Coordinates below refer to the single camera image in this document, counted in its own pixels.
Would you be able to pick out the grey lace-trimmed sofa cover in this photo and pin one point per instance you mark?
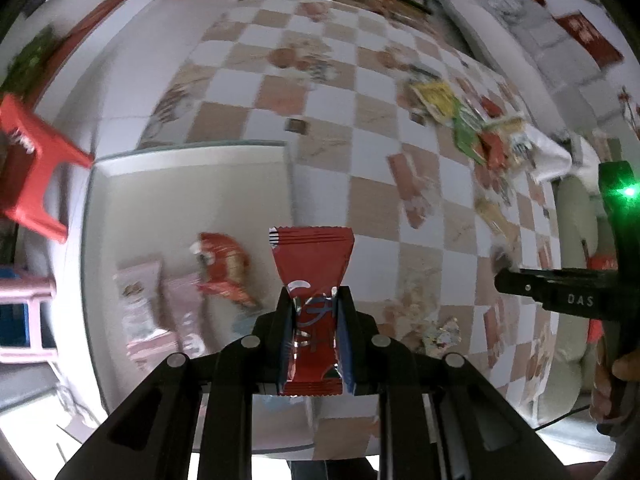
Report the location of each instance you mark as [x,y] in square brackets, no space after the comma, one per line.
[540,60]

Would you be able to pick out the orange-red patterned snack packet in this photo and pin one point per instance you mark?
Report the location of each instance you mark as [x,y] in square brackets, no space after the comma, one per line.
[225,265]

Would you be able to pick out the white printed snack bag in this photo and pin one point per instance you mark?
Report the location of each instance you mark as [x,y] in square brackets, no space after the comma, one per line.
[520,142]

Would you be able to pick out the white cloth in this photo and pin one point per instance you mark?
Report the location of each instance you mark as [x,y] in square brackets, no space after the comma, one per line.
[552,157]

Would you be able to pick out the yellow snack packet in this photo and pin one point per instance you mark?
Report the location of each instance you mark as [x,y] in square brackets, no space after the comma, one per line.
[435,97]

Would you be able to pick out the pink snack packet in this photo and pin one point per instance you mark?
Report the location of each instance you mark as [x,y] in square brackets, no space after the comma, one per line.
[182,310]
[137,290]

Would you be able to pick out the pink plastic stool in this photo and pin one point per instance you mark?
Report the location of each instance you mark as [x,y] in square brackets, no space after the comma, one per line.
[25,290]

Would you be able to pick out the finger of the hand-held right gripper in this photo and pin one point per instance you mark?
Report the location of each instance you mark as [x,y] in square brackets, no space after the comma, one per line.
[515,282]

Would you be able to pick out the tan snack packet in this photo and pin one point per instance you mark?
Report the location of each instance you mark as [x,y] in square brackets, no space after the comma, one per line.
[492,217]

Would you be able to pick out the person's right hand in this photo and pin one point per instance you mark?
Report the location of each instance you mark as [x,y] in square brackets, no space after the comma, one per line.
[600,390]

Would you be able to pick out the green snack packet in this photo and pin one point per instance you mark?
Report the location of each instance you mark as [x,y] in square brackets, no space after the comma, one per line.
[467,132]

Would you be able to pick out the small dark snack packet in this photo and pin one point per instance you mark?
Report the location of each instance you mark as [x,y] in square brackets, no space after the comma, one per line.
[500,260]

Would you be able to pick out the silver snack packet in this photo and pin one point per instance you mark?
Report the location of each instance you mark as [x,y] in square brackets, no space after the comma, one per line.
[440,335]

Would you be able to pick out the red snack packet white swirl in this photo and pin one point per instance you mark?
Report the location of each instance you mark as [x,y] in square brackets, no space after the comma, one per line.
[312,260]

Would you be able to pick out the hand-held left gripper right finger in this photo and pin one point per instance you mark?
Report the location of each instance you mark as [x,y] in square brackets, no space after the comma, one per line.
[345,345]

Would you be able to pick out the blue box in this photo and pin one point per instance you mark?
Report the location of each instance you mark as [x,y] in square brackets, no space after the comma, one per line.
[10,320]

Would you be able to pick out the white plastic box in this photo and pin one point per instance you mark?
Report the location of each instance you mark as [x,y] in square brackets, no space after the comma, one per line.
[200,195]

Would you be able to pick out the red plastic stool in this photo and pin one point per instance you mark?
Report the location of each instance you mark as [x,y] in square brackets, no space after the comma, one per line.
[30,160]

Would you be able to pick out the green plant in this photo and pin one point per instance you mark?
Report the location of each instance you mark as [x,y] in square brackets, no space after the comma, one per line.
[30,55]

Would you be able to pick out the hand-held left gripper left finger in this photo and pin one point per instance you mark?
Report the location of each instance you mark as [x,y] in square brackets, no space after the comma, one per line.
[286,345]

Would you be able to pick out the beige sofa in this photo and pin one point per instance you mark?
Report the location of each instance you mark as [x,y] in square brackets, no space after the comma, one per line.
[567,345]

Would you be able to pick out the printed checkered tablecloth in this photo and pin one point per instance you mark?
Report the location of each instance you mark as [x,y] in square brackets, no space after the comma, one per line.
[375,200]

